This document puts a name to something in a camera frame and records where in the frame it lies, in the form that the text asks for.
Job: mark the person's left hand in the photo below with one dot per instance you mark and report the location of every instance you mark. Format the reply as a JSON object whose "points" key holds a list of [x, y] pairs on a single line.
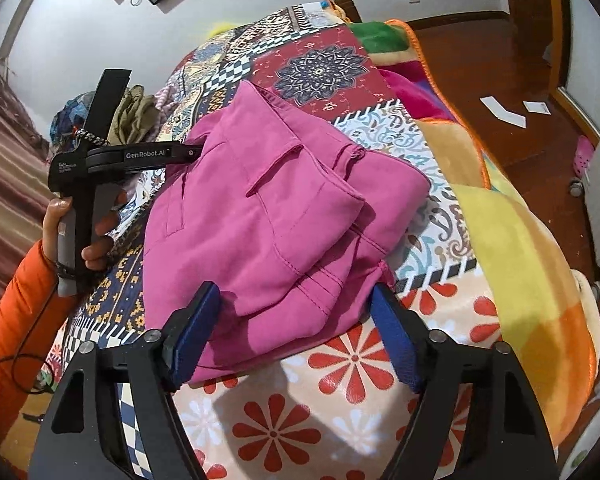
{"points": [[100, 252]]}

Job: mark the wooden headboard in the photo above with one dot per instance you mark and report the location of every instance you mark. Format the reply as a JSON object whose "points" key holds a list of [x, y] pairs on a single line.
{"points": [[347, 7]]}

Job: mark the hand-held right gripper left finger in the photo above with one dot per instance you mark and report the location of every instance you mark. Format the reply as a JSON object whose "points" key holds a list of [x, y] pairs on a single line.
{"points": [[195, 332]]}

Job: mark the yellow plush item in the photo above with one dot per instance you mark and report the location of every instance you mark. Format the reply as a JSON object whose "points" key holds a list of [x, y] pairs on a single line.
{"points": [[219, 29]]}

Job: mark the olive green garment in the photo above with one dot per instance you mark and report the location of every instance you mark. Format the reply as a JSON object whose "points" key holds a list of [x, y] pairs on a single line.
{"points": [[132, 115]]}

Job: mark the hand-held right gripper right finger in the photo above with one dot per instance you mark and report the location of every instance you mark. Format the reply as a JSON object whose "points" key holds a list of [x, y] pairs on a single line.
{"points": [[392, 335]]}

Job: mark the blue patterned cloth bundle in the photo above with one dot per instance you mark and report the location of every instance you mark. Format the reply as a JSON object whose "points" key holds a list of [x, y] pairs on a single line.
{"points": [[70, 115]]}

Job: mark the large white paper sheet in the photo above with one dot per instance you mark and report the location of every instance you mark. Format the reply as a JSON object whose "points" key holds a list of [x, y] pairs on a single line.
{"points": [[502, 111]]}

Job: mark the pink pants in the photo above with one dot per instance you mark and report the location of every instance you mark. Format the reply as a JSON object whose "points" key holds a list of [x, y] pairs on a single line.
{"points": [[280, 210]]}

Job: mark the person's left forearm orange sleeve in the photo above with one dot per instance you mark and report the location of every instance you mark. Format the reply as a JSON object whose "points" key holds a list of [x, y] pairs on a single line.
{"points": [[10, 320]]}

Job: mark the striped brown curtain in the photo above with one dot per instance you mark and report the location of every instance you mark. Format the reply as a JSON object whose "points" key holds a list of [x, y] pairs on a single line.
{"points": [[5, 185]]}

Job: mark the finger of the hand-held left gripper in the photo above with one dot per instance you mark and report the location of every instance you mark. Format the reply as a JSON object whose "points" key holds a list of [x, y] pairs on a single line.
{"points": [[187, 153]]}

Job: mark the pink white striped cloth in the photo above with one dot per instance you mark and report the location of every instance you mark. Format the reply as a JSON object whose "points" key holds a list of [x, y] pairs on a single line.
{"points": [[165, 96]]}

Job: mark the multicolour fleece blanket orange edge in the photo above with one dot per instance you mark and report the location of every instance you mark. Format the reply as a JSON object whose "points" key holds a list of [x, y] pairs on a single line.
{"points": [[520, 260]]}

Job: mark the small white paper sheet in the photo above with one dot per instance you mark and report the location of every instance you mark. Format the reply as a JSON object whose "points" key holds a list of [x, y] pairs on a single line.
{"points": [[536, 107]]}

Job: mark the wooden door frame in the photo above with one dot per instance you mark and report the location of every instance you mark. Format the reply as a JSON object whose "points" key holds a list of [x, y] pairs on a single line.
{"points": [[555, 35]]}

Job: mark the patchwork printed blanket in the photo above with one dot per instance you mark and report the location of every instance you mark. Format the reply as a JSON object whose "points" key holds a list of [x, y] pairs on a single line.
{"points": [[330, 360]]}

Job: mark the pink clog shoe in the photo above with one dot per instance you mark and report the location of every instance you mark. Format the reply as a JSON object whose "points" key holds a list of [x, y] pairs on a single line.
{"points": [[583, 156]]}

